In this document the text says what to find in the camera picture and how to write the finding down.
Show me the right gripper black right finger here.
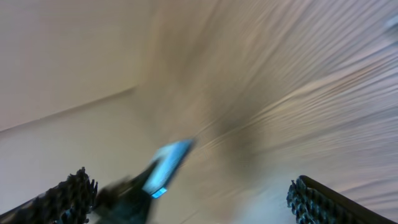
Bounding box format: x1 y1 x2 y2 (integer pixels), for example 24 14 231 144
286 175 397 224

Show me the Galaxy S24+ smartphone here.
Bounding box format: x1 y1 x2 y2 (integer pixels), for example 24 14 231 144
142 139 194 198

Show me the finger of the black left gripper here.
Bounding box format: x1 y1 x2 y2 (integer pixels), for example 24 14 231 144
93 161 158 224

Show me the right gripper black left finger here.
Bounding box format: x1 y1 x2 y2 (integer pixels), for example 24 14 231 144
1 167 98 224

